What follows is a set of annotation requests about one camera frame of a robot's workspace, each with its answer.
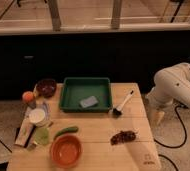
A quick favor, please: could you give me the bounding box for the dark purple grape bunch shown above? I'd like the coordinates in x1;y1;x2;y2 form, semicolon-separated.
110;131;136;145

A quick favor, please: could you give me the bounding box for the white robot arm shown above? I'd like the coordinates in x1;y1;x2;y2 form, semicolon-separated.
146;63;190;127

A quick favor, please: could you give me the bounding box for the red orange bowl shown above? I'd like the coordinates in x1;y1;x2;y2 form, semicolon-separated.
50;134;82;169

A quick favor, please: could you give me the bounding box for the dark maroon bowl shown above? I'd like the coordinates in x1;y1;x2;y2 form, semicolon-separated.
36;79;57;98

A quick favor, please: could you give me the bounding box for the blue grey sponge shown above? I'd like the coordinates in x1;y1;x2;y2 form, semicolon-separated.
80;96;98;108

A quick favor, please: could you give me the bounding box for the green plastic tray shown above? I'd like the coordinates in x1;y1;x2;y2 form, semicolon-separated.
59;77;112;113

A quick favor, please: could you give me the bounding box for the green cucumber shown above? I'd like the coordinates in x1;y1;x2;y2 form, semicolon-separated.
54;126;79;140

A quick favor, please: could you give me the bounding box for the light green cup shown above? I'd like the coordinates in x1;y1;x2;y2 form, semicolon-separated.
34;127;49;145

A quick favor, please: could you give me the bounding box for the white cup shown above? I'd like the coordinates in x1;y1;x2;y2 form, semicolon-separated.
29;108;47;126

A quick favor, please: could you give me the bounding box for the wooden block with black edge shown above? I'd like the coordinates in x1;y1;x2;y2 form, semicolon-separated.
15;118;34;147

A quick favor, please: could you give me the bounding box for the orange ball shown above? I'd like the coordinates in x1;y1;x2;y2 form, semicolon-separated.
22;91;35;103

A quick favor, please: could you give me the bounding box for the black cable on floor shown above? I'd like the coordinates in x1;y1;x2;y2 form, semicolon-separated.
153;103;189;150

